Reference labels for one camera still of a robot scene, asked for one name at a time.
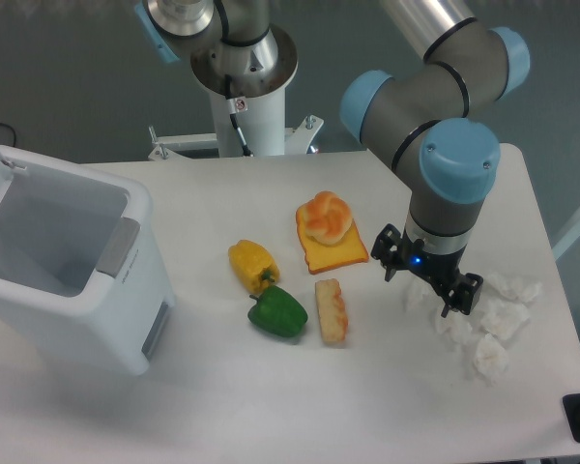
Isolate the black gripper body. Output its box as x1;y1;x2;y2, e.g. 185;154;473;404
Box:
394;232;466;296

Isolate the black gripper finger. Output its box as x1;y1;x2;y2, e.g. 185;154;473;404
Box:
439;273;483;318
370;223;402;282

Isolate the rectangular bread stick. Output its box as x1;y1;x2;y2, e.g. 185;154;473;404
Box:
315;278;349;344

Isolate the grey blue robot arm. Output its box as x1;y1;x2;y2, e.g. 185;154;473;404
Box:
135;1;531;314

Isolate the round knotted bread roll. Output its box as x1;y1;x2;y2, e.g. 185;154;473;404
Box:
299;190;353;246

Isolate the crumpled tissue middle left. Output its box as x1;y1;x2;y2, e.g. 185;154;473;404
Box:
434;309;473;345

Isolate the crumpled tissue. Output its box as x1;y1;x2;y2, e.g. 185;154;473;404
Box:
486;273;543;304
434;309;473;345
480;299;531;341
473;333;509;385
404;279;441;312

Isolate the crumpled tissue upper left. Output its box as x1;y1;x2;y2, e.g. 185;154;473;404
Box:
404;279;441;312

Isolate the orange toast slice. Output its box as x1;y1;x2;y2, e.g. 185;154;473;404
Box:
295;205;369;275

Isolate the crumpled tissue middle right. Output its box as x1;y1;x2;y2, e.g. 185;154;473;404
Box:
480;299;531;341

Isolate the crumpled tissue upper right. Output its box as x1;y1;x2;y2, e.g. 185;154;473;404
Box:
486;273;543;304

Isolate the crumpled tissue bottom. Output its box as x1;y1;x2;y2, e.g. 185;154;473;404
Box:
473;333;509;385

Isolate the green bell pepper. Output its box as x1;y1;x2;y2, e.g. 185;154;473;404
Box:
247;286;308;338

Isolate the yellow bell pepper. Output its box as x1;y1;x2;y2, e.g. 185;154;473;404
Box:
228;240;280;295

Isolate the white trash bin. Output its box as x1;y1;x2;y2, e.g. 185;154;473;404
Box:
0;146;175;375

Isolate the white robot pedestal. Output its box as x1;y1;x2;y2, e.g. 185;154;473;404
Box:
149;89;324;160

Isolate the black cable on pedestal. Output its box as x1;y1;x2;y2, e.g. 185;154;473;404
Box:
223;74;255;159

